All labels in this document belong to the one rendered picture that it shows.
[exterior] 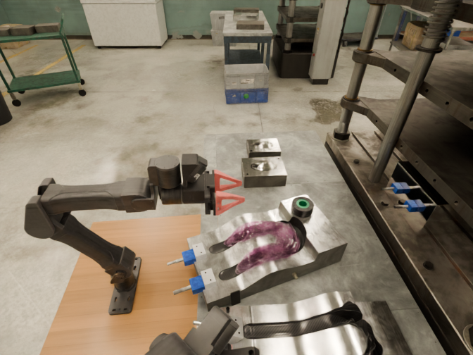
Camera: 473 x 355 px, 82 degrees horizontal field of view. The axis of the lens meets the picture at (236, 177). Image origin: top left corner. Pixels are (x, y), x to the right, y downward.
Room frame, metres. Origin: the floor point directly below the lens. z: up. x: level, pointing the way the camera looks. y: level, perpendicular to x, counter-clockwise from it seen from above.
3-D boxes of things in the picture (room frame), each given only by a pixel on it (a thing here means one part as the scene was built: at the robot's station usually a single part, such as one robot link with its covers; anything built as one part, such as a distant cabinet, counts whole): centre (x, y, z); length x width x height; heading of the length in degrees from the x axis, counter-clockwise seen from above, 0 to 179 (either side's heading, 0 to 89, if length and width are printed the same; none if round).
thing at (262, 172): (1.05, -0.13, 0.84); 0.20 x 0.15 x 0.07; 94
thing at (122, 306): (0.48, 0.37, 0.84); 0.20 x 0.07 x 0.08; 6
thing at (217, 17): (6.93, 0.27, 0.49); 0.60 x 0.42 x 0.33; 87
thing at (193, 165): (0.51, 0.10, 1.25); 0.07 x 0.06 x 0.11; 6
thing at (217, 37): (6.93, 0.27, 0.16); 0.60 x 0.42 x 0.33; 87
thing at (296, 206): (0.72, -0.25, 0.93); 0.08 x 0.08 x 0.04
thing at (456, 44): (4.79, -3.46, 0.42); 0.60 x 0.42 x 0.33; 174
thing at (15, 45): (6.82, 5.14, 0.20); 0.63 x 0.44 x 0.40; 0
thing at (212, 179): (0.54, 0.03, 1.19); 0.09 x 0.07 x 0.07; 96
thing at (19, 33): (4.01, 2.77, 0.50); 0.98 x 0.55 x 1.01; 115
